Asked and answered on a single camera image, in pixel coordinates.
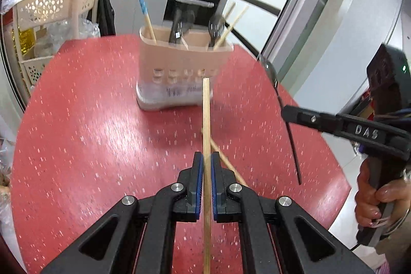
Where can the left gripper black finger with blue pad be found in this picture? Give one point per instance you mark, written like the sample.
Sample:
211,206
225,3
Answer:
136,235
277,235

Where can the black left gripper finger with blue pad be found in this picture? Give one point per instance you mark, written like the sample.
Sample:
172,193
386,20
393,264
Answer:
322,122

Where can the long bamboo chopstick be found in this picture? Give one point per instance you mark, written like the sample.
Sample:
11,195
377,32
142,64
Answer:
207,184

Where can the black-handled smoky spoon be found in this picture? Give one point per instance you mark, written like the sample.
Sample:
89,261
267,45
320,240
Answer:
216,27

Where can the pink utensil holder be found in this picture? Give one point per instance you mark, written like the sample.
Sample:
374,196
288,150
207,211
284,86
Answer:
172,74

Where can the dark-handled clear spoon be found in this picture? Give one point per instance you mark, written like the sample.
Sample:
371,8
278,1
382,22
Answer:
187,21

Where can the grey-handled clear spoon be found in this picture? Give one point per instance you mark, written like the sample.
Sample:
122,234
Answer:
175,33

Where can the person's right hand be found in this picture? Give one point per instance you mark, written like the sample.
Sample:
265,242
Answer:
368,198

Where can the black built-in oven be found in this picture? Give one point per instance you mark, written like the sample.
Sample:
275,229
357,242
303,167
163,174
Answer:
203,9

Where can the blue dotted wooden chopstick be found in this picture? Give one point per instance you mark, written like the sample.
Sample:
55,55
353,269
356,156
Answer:
147,20

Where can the black garment hanging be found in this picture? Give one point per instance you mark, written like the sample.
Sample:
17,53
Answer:
105,18

